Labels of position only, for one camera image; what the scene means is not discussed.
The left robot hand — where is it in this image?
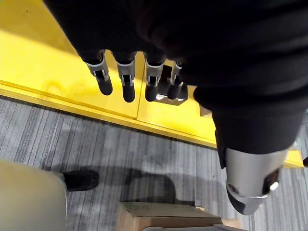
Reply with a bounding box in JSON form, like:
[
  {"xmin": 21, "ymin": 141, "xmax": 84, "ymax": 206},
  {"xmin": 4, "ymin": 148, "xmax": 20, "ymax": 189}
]
[{"xmin": 43, "ymin": 0, "xmax": 308, "ymax": 216}]

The black plastic housing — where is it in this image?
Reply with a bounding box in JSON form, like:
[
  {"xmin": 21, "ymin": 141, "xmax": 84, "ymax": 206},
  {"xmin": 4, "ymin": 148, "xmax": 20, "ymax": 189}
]
[{"xmin": 154, "ymin": 64, "xmax": 188, "ymax": 107}]

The brown cardboard box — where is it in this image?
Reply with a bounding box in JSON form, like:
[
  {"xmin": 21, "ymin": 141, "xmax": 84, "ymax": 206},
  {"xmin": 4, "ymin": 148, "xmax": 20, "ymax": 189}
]
[{"xmin": 116, "ymin": 201, "xmax": 243, "ymax": 231}]

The dark robot foot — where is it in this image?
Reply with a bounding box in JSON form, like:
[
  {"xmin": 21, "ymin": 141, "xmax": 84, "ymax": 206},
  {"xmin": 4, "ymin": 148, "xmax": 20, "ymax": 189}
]
[{"xmin": 63, "ymin": 169, "xmax": 100, "ymax": 192}]

